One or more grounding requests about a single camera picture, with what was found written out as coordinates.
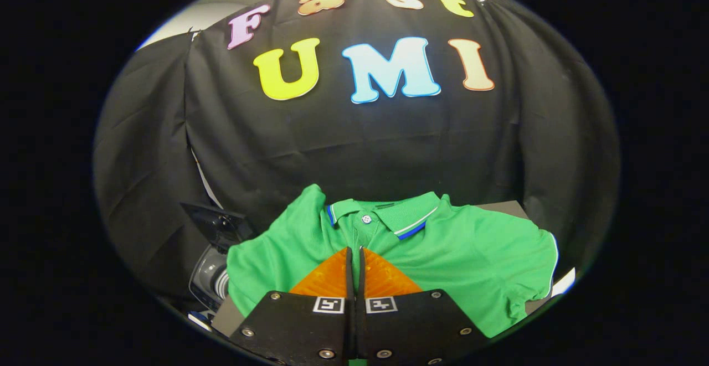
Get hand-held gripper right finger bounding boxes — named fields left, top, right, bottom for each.
left=357, top=247, right=491, bottom=366

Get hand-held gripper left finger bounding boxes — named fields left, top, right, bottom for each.
left=229, top=247, right=356, bottom=366

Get green polo shirt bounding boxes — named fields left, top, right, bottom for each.
left=226, top=183, right=560, bottom=339

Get beige cabinet with dark top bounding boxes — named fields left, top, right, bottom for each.
left=212, top=200, right=577, bottom=338

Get black backdrop cloth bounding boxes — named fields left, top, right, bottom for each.
left=93, top=0, right=621, bottom=300

